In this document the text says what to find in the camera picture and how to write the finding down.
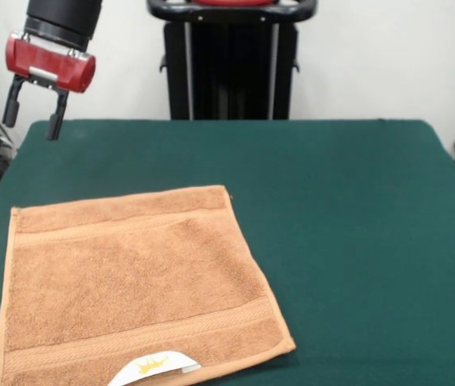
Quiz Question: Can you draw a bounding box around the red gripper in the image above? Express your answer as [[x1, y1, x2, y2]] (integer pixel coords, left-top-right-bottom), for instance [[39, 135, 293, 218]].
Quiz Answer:
[[1, 28, 97, 142]]

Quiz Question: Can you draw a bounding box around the tan terry towel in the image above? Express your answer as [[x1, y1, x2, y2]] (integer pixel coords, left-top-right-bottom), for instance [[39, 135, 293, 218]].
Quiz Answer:
[[0, 184, 297, 386]]

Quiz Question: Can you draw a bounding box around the dark green table cloth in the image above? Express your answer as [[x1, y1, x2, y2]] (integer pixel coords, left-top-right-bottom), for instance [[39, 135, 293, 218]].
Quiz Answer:
[[0, 117, 455, 386]]

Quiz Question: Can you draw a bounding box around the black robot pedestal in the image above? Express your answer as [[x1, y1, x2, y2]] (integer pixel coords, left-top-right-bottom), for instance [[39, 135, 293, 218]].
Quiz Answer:
[[146, 0, 318, 121]]

